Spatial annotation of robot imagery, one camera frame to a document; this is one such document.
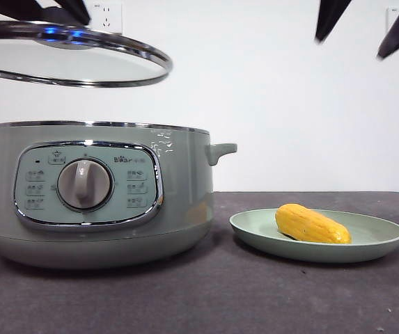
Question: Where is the pale green electric steamer pot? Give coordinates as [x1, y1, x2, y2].
[0, 120, 238, 269]

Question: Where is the grey steamer control dial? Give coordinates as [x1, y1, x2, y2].
[56, 159, 114, 212]

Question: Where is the pale green round plate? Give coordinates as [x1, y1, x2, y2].
[229, 207, 399, 264]

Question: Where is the white wall socket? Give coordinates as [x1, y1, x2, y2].
[91, 2, 124, 35]
[386, 6, 399, 36]

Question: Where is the yellow corn cob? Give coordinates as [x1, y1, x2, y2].
[274, 203, 352, 245]

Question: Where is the glass lid with green knob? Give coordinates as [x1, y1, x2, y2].
[0, 19, 173, 88]

